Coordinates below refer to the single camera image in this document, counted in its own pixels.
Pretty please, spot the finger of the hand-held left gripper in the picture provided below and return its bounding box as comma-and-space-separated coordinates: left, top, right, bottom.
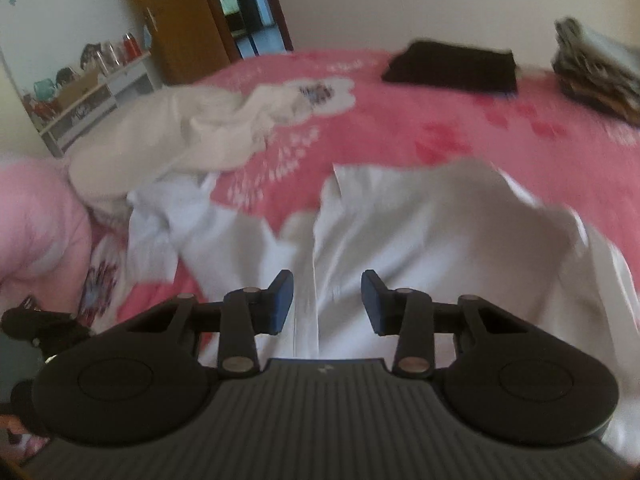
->
1, 307, 91, 361

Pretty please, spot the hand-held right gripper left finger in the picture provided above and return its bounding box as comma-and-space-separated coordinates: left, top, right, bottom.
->
125, 269, 295, 378

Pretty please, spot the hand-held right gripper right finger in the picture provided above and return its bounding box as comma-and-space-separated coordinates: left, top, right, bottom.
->
361, 269, 521, 378

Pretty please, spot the white button shirt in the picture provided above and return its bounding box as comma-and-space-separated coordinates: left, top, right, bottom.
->
127, 160, 640, 461

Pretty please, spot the cream garment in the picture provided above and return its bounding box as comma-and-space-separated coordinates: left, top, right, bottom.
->
67, 82, 311, 211

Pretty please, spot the stack of folded clothes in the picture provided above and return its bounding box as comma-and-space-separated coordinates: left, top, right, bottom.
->
551, 16, 640, 126

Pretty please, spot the pink floral blanket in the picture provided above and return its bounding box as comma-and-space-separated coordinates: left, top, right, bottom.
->
0, 49, 640, 466

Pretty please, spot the white shelf unit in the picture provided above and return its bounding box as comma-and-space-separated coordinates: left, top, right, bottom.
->
22, 50, 153, 158

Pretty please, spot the black folded garment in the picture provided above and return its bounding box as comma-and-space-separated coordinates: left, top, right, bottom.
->
381, 40, 518, 96

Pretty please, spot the wooden door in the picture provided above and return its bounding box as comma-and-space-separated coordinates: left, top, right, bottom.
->
120, 0, 233, 86

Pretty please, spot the wooden door frame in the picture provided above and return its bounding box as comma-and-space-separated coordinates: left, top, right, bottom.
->
192, 0, 295, 61

